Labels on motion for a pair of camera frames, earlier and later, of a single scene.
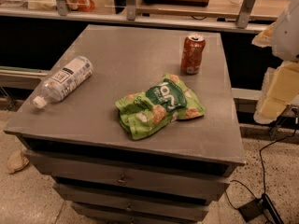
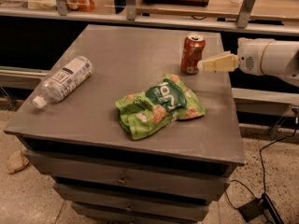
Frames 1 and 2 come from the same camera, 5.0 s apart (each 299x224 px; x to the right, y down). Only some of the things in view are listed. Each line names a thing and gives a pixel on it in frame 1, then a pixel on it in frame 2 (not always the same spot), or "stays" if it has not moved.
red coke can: x=192 y=53 stays
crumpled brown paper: x=16 y=161 stays
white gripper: x=289 y=35 → x=249 y=57
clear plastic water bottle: x=72 y=74 stays
